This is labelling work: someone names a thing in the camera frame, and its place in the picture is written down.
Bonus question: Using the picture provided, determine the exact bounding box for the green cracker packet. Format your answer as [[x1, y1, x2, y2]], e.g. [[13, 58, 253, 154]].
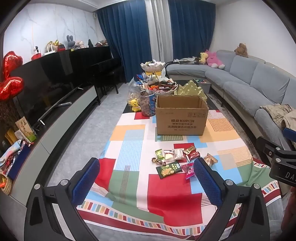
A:
[[156, 161, 182, 179]]

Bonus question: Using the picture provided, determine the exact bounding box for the blue curtain left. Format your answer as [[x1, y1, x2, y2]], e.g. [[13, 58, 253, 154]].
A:
[[96, 1, 152, 81]]

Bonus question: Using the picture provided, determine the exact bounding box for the brown twisted candy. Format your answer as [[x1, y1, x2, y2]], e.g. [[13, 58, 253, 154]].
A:
[[152, 158, 166, 166]]

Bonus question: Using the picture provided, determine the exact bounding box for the brown cardboard box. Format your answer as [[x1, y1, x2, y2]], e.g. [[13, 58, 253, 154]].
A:
[[156, 95, 209, 136]]

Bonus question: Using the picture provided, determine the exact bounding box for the white sheer curtain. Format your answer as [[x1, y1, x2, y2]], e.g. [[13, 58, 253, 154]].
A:
[[144, 0, 173, 62]]

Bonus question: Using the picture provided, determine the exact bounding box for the dark red snack packet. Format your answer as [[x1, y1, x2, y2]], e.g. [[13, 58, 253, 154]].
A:
[[186, 150, 200, 162]]

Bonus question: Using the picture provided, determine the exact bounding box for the clear bag of nuts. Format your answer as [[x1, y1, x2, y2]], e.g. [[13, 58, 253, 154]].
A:
[[127, 78, 144, 104]]

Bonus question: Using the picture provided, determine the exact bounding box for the small green candy packet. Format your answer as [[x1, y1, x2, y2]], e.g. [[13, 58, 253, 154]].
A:
[[155, 149, 165, 161]]

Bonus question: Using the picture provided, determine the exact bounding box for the gold mountain lid tin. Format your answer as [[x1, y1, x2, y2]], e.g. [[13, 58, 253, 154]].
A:
[[174, 80, 208, 102]]

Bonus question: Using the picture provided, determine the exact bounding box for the grey tv cabinet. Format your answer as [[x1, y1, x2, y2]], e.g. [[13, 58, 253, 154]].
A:
[[1, 86, 97, 207]]

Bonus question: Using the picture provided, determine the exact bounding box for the blue curtain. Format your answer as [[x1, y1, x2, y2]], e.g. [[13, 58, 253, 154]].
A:
[[96, 1, 152, 81], [168, 0, 216, 59]]

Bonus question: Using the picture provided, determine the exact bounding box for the pink plush toy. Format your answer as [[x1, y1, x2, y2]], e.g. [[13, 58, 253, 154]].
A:
[[205, 50, 225, 69]]

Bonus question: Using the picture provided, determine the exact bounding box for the grey storage bin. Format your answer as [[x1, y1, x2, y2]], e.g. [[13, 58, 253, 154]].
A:
[[194, 79, 211, 94]]

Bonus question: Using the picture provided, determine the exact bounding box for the yellow bear figurine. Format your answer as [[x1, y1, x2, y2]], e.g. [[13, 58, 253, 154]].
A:
[[128, 99, 141, 113]]

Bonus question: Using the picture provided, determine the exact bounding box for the blue curtain right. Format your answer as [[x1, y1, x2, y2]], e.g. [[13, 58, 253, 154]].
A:
[[168, 0, 216, 59]]

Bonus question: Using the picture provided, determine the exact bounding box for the red heart balloon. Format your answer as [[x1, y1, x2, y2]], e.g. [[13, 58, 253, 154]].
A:
[[0, 51, 25, 102]]

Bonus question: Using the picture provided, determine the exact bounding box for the snoopy figurine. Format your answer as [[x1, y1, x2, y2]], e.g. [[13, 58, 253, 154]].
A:
[[31, 46, 42, 61]]

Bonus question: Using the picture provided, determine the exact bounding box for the brown teddy bear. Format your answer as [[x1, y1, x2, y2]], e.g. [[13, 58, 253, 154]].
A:
[[234, 43, 248, 58]]

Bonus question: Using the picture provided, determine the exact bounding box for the person's right hand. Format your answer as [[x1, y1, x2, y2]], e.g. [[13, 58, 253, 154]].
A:
[[281, 187, 296, 231]]

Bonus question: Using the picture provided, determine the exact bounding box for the red hawthorn snack packet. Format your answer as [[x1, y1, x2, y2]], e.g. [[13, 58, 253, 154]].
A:
[[181, 163, 195, 180]]

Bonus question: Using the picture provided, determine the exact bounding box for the grey bunny plush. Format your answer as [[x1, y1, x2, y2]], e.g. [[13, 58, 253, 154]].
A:
[[66, 35, 76, 49]]

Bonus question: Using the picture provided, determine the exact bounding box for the gold foil packet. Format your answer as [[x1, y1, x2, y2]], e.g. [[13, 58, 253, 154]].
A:
[[183, 146, 196, 155]]

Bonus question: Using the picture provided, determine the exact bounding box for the yellow plush toy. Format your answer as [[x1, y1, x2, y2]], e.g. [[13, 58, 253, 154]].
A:
[[199, 52, 208, 65]]

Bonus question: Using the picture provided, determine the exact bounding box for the clear jar of chocolates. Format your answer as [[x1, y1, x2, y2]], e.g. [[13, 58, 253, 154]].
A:
[[139, 90, 156, 117]]

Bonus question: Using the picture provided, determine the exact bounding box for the two tier snack tray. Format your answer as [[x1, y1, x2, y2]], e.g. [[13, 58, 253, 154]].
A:
[[139, 60, 178, 95]]

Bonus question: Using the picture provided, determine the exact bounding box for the clear packet yellow cake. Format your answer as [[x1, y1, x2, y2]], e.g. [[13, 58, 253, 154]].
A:
[[163, 150, 175, 161]]

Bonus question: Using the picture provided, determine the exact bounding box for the grey sectional sofa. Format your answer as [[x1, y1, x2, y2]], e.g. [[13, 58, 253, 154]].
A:
[[166, 50, 295, 150]]

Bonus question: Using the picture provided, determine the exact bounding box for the beige blanket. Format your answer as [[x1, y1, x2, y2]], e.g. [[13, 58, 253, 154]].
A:
[[260, 104, 296, 131]]

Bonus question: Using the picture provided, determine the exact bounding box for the black piano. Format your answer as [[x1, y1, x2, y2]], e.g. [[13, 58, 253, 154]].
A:
[[69, 46, 126, 95]]

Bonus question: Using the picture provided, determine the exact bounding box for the gold fortune biscuits bag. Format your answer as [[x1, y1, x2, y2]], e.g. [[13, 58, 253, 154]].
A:
[[203, 153, 218, 167]]

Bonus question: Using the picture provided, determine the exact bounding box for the colourful patterned tablecloth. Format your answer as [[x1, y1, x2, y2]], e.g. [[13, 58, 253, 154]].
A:
[[77, 110, 283, 238]]

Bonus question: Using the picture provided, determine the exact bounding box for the white pastry packet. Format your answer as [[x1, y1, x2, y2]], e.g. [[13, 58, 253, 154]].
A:
[[173, 148, 185, 160]]

